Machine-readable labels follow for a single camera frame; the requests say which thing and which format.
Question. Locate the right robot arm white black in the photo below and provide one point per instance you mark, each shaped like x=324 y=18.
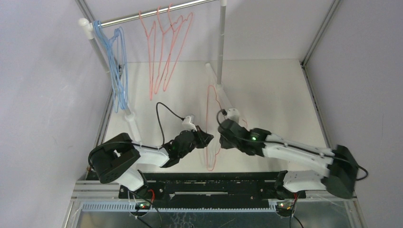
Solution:
x=333 y=170

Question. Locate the pink wire hanger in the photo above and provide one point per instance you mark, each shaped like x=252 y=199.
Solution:
x=162 y=59
x=216 y=100
x=151 y=37
x=181 y=40

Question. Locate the metal clothes rack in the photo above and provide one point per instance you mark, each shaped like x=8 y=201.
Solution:
x=113 y=58

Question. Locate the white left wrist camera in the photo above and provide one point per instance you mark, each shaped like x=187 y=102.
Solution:
x=188 y=123

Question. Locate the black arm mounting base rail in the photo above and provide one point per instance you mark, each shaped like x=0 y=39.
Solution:
x=215 y=193

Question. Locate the left circuit board with wires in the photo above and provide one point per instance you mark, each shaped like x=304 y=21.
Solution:
x=146 y=204

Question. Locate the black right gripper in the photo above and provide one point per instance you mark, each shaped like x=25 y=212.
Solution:
x=225 y=135

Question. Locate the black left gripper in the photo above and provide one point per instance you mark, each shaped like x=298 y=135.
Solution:
x=201 y=137

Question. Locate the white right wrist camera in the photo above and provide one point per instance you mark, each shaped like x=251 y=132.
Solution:
x=233 y=114

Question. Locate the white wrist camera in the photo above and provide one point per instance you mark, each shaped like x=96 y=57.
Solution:
x=188 y=123
x=233 y=114

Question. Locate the right circuit board with wires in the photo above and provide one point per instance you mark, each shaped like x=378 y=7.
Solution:
x=287 y=209

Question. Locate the circuit board with wires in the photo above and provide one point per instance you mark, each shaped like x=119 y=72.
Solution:
x=146 y=204
x=287 y=209

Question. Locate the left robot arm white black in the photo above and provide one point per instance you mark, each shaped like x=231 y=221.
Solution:
x=115 y=160

